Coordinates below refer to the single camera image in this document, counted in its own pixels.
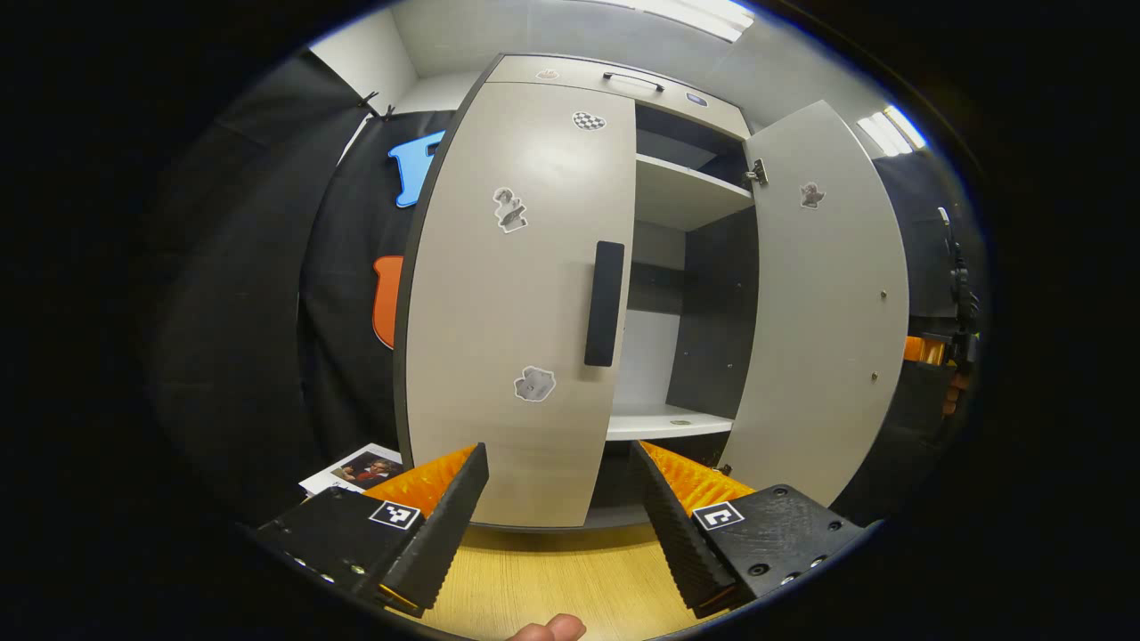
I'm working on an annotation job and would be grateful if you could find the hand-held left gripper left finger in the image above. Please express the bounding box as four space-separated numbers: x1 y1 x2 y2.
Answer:
254 442 491 620

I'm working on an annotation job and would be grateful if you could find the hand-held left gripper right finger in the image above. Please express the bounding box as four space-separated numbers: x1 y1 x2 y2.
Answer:
629 440 874 620

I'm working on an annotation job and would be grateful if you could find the beige shoe cabinet door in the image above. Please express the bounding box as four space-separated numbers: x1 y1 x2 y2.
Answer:
403 82 638 528
717 100 911 508

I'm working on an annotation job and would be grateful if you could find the double-door shoe cabinet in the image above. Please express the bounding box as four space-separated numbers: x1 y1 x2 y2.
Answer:
392 52 760 535

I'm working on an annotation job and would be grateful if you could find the white cabinet shelf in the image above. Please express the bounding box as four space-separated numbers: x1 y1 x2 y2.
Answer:
634 153 756 232
606 403 735 442

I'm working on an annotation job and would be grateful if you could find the beige cabinet drawer front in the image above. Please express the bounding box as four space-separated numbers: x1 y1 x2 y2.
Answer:
485 55 751 142

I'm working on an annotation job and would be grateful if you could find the printed photo sheet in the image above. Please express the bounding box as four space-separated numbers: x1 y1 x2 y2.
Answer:
299 442 403 496

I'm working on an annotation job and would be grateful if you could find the ceiling light panel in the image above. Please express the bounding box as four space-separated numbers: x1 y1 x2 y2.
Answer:
857 105 927 158

